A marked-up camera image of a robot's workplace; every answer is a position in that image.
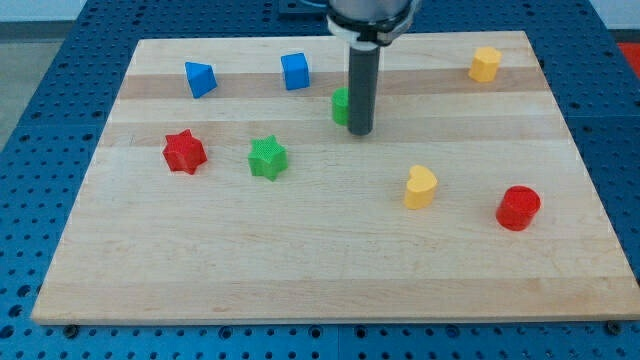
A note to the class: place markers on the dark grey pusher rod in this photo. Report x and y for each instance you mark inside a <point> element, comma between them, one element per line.
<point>362,89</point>

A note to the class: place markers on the silver tool flange with clamp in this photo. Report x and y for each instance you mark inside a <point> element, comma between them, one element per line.
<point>368,24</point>

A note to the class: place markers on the green circle block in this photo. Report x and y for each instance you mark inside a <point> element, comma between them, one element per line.
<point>340,106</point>

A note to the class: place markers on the green star block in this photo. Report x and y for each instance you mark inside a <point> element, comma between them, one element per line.
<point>267,158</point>

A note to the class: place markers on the red star block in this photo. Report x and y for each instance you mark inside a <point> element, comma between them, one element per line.
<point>184,152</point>

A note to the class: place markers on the red circle block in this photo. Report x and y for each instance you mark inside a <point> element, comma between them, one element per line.
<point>518,208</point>

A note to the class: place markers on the blue cube block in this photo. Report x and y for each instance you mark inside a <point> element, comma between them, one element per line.
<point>295,71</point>

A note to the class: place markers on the yellow hexagon block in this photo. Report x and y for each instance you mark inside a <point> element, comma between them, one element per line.
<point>485,64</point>

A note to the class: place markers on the yellow heart block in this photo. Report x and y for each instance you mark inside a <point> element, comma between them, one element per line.
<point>420,187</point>

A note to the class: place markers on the blue triangle block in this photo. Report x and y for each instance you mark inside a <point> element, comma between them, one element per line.
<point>201,78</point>

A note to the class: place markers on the wooden board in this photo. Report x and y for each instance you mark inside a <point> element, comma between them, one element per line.
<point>330,240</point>

